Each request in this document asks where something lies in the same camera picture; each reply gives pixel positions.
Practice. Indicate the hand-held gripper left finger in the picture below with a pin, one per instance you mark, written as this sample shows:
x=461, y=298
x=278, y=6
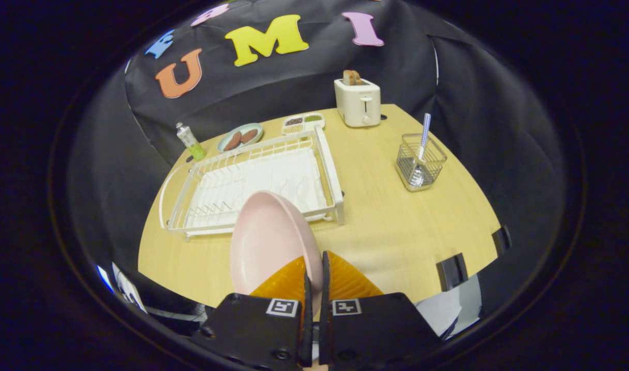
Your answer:
x=262, y=335

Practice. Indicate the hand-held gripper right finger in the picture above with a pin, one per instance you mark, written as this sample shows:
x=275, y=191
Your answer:
x=376, y=330

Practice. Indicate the pink plate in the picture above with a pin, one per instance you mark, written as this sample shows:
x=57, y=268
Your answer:
x=268, y=242

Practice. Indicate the small pale green dish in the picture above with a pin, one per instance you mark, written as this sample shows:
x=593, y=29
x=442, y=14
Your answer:
x=222, y=146

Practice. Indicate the black table clamp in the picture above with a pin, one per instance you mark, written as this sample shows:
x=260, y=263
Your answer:
x=501, y=240
x=452, y=272

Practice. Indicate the brown sausage patty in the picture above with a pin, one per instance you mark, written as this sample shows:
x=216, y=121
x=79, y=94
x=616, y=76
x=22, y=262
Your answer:
x=233, y=141
x=249, y=136

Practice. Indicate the clear bottle with green liquid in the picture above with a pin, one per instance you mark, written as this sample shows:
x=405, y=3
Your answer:
x=190, y=141

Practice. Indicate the pile of beige beans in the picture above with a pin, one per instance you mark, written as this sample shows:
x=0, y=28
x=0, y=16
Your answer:
x=292, y=129

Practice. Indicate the white divided tray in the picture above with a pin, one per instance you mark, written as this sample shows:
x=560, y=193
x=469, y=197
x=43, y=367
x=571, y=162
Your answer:
x=303, y=127

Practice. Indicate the pile of dark brown beans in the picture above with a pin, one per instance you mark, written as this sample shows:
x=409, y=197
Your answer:
x=293, y=121

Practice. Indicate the pile of green beans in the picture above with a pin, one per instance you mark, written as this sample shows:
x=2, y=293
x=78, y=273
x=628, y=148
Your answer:
x=313, y=118

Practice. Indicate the white toaster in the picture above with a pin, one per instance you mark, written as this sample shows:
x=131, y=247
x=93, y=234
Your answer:
x=358, y=105

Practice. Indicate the brown bread slice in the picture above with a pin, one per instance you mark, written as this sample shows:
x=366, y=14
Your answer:
x=351, y=77

